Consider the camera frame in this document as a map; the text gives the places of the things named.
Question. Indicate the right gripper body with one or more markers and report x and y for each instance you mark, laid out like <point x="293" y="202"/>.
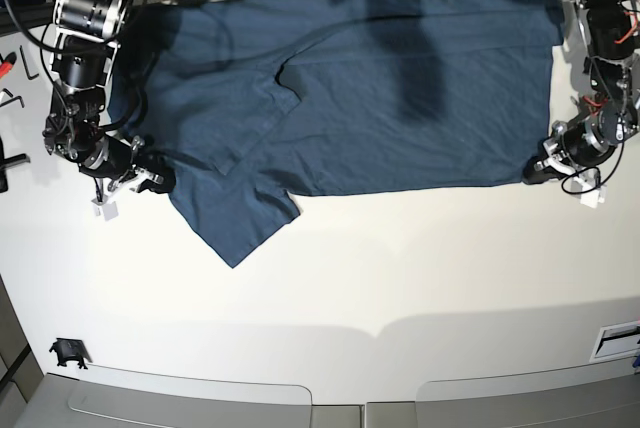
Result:
<point x="105" y="157"/>

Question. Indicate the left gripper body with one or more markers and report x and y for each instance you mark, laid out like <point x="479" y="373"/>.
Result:
<point x="578" y="144"/>

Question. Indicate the blue T-shirt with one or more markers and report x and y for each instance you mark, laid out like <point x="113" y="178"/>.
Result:
<point x="254" y="102"/>

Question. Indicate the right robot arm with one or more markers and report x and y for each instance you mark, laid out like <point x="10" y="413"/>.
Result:
<point x="87" y="39"/>

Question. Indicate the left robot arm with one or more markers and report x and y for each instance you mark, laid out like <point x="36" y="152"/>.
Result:
<point x="607" y="116"/>

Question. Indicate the silver hex key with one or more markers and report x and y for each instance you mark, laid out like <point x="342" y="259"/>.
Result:
<point x="7" y="98"/>

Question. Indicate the black hex key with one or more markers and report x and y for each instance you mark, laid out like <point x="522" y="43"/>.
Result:
<point x="30" y="74"/>

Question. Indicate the white label plate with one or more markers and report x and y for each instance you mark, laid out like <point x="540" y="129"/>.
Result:
<point x="616" y="342"/>

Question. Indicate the grey left chair back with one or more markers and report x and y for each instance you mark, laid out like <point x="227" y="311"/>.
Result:
<point x="66" y="402"/>

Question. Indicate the grey chair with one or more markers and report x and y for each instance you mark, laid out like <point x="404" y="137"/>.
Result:
<point x="596" y="395"/>
<point x="66" y="402"/>

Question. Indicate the grey right chair back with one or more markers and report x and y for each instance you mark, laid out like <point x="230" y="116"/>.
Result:
<point x="596" y="395"/>

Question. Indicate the black tool handle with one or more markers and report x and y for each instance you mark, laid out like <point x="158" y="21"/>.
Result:
<point x="9" y="162"/>

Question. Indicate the red handled tool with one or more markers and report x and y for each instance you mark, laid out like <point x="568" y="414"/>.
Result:
<point x="7" y="64"/>

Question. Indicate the black table clamp bracket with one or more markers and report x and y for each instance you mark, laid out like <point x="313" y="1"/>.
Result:
<point x="70" y="350"/>

